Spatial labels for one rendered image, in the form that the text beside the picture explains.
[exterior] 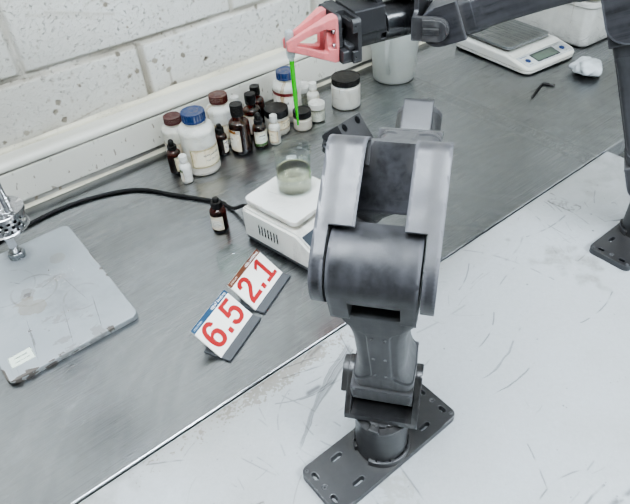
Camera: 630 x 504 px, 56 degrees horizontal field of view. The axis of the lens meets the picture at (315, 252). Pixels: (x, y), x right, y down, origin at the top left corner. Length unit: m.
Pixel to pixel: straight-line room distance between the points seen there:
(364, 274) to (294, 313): 0.51
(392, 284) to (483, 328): 0.50
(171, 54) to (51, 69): 0.24
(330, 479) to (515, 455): 0.23
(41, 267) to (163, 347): 0.30
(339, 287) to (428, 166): 0.10
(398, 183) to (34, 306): 0.71
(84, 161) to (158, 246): 0.28
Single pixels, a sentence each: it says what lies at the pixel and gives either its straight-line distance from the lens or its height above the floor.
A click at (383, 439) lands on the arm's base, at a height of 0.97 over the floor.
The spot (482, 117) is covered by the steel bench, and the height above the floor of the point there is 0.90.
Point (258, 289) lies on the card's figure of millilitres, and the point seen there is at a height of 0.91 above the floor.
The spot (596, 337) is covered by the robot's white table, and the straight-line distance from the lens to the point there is 0.93.
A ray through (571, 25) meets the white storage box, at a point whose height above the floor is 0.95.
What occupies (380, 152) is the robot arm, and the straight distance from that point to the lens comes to 0.45.
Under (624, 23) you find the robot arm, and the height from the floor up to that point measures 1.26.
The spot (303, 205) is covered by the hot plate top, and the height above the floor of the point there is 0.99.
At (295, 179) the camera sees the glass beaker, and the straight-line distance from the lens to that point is 0.96.
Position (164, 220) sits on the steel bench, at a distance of 1.13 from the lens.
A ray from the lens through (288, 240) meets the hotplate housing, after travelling 0.95.
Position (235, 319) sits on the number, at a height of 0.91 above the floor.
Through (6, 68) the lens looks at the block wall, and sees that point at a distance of 1.22.
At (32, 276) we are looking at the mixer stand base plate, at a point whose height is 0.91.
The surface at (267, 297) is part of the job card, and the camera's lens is 0.93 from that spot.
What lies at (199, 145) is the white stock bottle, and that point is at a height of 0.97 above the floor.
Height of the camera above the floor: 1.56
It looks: 41 degrees down
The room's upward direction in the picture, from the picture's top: 4 degrees counter-clockwise
